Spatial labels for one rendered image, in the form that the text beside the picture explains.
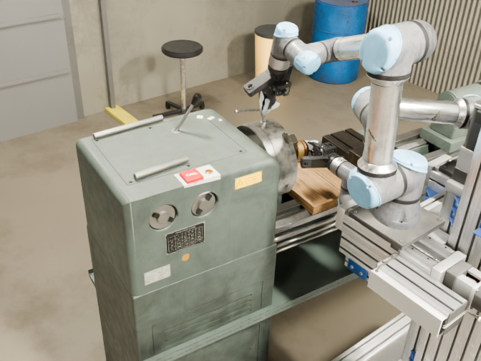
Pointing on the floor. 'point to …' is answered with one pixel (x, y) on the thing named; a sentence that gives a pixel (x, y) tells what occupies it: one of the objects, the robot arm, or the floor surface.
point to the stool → (181, 51)
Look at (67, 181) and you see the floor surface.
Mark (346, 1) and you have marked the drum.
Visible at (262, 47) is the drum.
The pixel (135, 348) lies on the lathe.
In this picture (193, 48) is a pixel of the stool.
